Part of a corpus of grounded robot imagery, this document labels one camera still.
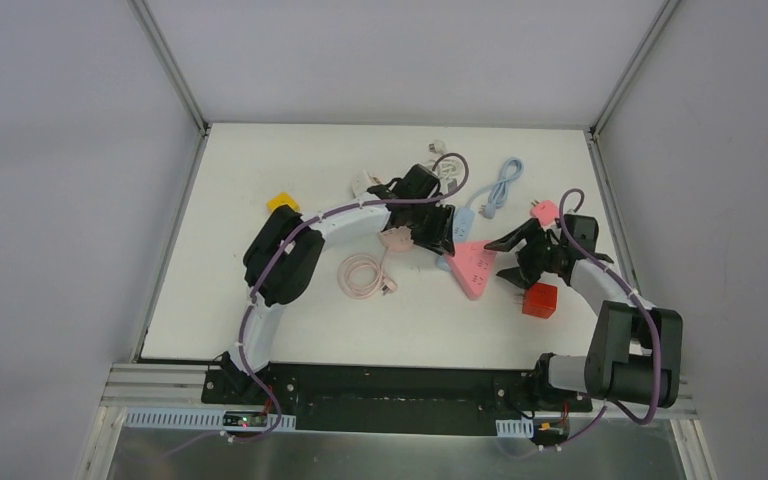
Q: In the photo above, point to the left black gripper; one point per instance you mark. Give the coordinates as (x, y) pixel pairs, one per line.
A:
(432, 225)

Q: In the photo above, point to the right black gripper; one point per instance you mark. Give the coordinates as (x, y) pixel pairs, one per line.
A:
(533, 250)

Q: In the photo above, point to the light blue power strip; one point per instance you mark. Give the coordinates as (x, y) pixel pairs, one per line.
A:
(462, 224)

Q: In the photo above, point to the pink power strip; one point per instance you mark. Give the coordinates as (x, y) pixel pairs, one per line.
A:
(472, 266)

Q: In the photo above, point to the small pink adapter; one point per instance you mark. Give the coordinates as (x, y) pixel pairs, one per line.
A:
(546, 213)

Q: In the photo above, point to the red cube adapter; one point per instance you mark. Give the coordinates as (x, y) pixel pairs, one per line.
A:
(540, 300)

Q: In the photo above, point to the white cube adapter with picture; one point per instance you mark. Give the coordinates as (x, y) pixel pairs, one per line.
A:
(362, 182)

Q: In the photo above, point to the yellow cube adapter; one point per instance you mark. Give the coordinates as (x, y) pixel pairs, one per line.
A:
(282, 199)

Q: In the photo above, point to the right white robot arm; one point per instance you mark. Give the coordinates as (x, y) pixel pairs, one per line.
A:
(634, 357)

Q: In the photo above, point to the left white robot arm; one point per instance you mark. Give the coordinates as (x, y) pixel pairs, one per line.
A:
(282, 259)

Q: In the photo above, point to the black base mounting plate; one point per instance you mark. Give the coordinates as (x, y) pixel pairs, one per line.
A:
(400, 400)

